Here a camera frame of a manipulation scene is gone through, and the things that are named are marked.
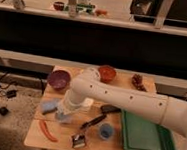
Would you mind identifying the light blue towel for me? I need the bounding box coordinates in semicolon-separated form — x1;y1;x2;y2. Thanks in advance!
55;114;72;124

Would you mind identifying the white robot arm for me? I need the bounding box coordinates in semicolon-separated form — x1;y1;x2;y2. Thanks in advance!
57;67;187;150

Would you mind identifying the green plastic tray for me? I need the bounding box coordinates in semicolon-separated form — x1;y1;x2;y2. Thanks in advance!
120;111;177;150

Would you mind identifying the blue sponge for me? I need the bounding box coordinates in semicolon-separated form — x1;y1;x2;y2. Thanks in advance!
40;100;58;115

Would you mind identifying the red chili pepper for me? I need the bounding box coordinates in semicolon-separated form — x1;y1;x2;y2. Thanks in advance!
39;120;58;142

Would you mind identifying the white cup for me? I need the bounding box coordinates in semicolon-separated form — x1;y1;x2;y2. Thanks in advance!
83;98;93;109

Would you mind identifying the black binder clip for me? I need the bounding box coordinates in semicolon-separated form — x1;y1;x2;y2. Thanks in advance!
71;131;86;148

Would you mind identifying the purple bowl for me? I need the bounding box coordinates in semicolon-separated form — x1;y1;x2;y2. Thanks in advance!
47;70;71;90

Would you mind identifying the wooden table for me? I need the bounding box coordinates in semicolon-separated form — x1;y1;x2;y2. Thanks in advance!
23;62;184;150

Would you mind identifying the blue cup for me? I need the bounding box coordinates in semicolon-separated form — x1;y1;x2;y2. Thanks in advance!
98;123;114;140

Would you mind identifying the orange bowl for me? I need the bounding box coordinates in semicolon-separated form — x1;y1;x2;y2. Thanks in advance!
98;65;116;83

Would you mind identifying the brown pine cone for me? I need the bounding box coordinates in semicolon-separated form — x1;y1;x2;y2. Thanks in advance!
131;74;147;92

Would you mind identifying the dark red background bowl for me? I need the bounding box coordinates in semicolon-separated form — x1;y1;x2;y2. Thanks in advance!
53;1;64;11

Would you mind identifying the green background object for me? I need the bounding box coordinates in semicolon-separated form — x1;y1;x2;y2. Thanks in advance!
64;4;95;14

